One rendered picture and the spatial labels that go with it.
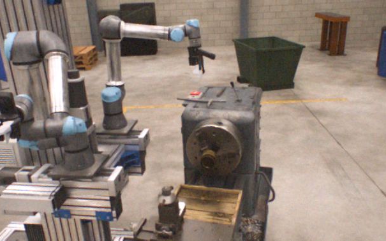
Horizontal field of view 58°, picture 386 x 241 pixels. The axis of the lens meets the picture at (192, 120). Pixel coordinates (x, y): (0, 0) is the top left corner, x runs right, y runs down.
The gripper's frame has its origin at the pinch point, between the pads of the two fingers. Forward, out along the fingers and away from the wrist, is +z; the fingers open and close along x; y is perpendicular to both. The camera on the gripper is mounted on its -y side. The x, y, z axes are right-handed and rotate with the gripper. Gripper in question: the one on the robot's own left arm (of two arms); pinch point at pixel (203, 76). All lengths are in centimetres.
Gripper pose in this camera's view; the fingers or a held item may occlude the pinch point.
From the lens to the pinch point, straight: 223.9
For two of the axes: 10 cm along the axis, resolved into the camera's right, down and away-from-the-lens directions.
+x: -1.6, 3.6, -9.2
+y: -9.8, 0.7, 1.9
